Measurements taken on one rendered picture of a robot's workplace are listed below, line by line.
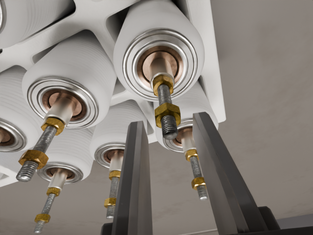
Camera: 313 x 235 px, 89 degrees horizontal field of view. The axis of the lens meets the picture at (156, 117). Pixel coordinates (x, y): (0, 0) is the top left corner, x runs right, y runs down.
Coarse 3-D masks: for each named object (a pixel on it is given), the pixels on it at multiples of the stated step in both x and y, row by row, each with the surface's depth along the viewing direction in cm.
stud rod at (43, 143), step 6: (48, 126) 16; (48, 132) 15; (54, 132) 16; (42, 138) 14; (48, 138) 15; (36, 144) 14; (42, 144) 14; (48, 144) 15; (42, 150) 14; (30, 162) 13; (24, 168) 12; (30, 168) 12; (36, 168) 13; (18, 174) 12; (24, 174) 12; (30, 174) 12; (18, 180) 12; (24, 180) 12
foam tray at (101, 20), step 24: (96, 0) 18; (120, 0) 18; (192, 0) 18; (72, 24) 19; (96, 24) 19; (120, 24) 27; (192, 24) 20; (24, 48) 21; (48, 48) 26; (216, 48) 22; (0, 72) 29; (216, 72) 25; (120, 96) 27; (216, 96) 28
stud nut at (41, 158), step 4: (24, 152) 13; (28, 152) 13; (32, 152) 13; (36, 152) 13; (40, 152) 13; (24, 156) 12; (28, 156) 13; (32, 156) 13; (36, 156) 13; (40, 156) 13; (44, 156) 13; (20, 160) 13; (24, 160) 13; (28, 160) 13; (32, 160) 13; (36, 160) 13; (40, 160) 13; (44, 160) 13; (20, 164) 13; (40, 164) 13; (44, 164) 13; (40, 168) 14
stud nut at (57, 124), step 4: (48, 120) 16; (52, 120) 16; (56, 120) 16; (44, 124) 15; (48, 124) 15; (52, 124) 15; (56, 124) 16; (60, 124) 16; (44, 128) 16; (56, 128) 16; (60, 128) 16; (56, 132) 16; (60, 132) 16
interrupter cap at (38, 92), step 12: (36, 84) 16; (48, 84) 17; (60, 84) 17; (72, 84) 16; (36, 96) 17; (48, 96) 18; (60, 96) 18; (72, 96) 18; (84, 96) 18; (36, 108) 18; (48, 108) 19; (84, 108) 19; (96, 108) 19; (72, 120) 20; (84, 120) 20
